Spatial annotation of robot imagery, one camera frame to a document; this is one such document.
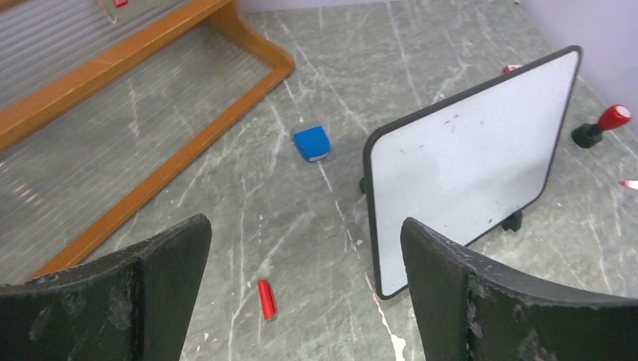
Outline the blue eraser on table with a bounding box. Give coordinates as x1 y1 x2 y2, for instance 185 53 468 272
292 123 331 162

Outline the small whiteboard with black frame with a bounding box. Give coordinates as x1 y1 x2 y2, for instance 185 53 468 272
359 45 582 300

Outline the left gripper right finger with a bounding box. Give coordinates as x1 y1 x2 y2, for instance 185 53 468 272
400 218 637 360

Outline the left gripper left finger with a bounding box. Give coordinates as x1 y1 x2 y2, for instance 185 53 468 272
1 214 211 360

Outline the small red white box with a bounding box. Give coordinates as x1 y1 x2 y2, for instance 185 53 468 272
502 65 521 74

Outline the wooden tiered shelf rack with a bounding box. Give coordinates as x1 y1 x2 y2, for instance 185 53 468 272
1 26 274 284

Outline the red and white marker pen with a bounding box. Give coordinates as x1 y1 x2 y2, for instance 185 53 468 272
619 180 638 190

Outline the red marker cap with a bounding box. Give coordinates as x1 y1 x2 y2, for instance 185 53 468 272
257 279 278 320

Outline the red black stamp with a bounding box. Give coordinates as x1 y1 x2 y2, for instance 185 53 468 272
571 105 632 149

